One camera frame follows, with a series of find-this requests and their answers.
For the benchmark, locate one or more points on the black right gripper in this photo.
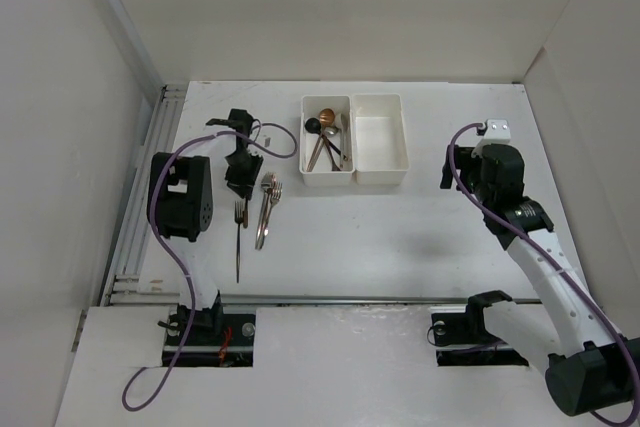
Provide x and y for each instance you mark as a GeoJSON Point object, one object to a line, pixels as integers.
{"type": "Point", "coordinates": [463, 161]}

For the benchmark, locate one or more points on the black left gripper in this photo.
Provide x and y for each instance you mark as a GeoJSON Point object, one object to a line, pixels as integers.
{"type": "Point", "coordinates": [245, 184]}

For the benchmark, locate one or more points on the silver fork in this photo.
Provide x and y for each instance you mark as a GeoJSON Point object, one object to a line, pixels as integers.
{"type": "Point", "coordinates": [267, 183]}

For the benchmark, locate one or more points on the copper fork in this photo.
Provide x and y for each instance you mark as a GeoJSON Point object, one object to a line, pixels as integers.
{"type": "Point", "coordinates": [274, 199]}

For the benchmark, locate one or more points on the black metal fork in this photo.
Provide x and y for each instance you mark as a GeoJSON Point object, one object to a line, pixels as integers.
{"type": "Point", "coordinates": [241, 221]}

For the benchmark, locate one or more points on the black spoon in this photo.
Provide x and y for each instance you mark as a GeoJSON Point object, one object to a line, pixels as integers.
{"type": "Point", "coordinates": [315, 126]}

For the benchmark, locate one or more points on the copper spoon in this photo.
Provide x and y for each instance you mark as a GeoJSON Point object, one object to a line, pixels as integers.
{"type": "Point", "coordinates": [326, 119]}

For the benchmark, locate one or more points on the light wooden spoon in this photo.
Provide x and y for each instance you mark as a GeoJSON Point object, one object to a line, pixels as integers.
{"type": "Point", "coordinates": [342, 122]}

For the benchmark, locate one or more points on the silver spoon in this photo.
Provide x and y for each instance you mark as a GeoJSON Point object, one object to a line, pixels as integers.
{"type": "Point", "coordinates": [330, 131]}

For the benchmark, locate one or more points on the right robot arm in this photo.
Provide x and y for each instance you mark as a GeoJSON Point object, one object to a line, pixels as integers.
{"type": "Point", "coordinates": [587, 363]}

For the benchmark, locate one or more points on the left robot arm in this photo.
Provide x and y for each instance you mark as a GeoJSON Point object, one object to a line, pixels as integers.
{"type": "Point", "coordinates": [180, 205]}

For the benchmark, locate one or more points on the white left plastic container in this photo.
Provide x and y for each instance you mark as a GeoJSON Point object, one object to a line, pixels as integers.
{"type": "Point", "coordinates": [322, 176]}

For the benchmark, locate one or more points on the white plastic container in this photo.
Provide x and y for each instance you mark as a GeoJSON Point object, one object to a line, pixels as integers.
{"type": "Point", "coordinates": [381, 153]}
{"type": "Point", "coordinates": [322, 176]}

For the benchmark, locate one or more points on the white right plastic container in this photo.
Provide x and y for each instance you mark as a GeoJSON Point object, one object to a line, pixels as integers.
{"type": "Point", "coordinates": [381, 153]}

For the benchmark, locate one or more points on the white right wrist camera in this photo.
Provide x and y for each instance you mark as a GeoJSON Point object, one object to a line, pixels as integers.
{"type": "Point", "coordinates": [492, 131]}

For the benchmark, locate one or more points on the aluminium rail front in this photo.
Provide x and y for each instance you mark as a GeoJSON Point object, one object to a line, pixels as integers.
{"type": "Point", "coordinates": [284, 301]}

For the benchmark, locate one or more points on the aluminium rail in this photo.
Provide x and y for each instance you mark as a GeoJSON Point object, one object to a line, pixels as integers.
{"type": "Point", "coordinates": [132, 230]}
{"type": "Point", "coordinates": [284, 301]}

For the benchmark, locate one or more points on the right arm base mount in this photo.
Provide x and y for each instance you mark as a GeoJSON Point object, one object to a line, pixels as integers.
{"type": "Point", "coordinates": [459, 335]}

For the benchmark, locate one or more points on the aluminium rail left side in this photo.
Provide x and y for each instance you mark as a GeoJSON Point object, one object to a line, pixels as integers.
{"type": "Point", "coordinates": [132, 230]}

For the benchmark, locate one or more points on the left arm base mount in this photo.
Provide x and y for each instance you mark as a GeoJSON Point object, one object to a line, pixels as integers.
{"type": "Point", "coordinates": [231, 347]}

